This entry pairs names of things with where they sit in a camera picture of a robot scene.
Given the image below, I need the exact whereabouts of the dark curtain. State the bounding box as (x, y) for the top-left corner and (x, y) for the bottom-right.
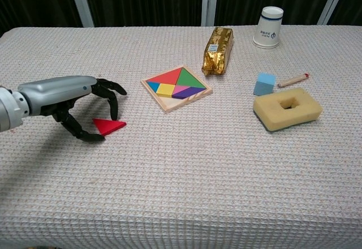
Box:
(0, 0), (362, 37)

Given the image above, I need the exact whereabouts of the white paper cup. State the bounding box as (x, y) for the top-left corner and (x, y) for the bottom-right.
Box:
(252, 6), (285, 49)

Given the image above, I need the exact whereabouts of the yellow tangram square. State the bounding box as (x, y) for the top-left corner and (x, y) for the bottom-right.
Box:
(156, 83), (176, 98)

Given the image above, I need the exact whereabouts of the large green tangram triangle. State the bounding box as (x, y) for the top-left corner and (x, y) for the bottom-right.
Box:
(177, 67), (207, 89)

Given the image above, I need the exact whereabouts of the gold foil package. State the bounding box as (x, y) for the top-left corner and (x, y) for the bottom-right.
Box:
(201, 27), (235, 78)

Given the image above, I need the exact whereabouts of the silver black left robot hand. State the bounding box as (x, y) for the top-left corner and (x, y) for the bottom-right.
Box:
(18, 75), (128, 143)

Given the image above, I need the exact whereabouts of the wooden tangram tray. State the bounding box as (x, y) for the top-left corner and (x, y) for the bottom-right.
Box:
(140, 64), (213, 114)

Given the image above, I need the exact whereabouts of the small red wooden triangle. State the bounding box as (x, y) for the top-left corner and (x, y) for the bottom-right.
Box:
(92, 118), (127, 136)

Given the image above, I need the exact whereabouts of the grey metal post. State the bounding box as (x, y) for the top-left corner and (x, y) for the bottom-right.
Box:
(316, 0), (351, 25)
(201, 0), (219, 27)
(66, 0), (95, 28)

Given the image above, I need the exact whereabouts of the purple tangram parallelogram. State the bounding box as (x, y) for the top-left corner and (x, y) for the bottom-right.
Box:
(171, 87), (206, 100)

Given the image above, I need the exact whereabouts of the pink tangram triangle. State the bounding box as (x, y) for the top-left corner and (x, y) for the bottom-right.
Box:
(172, 85), (190, 96)

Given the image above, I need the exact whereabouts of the yellow sponge with hole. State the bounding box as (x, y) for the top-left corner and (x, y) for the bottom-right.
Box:
(252, 87), (324, 132)

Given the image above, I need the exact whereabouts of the light blue cube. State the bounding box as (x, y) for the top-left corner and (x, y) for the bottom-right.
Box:
(253, 72), (277, 96)

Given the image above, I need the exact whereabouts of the wooden stick with red tip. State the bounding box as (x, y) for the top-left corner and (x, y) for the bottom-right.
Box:
(277, 73), (311, 88)

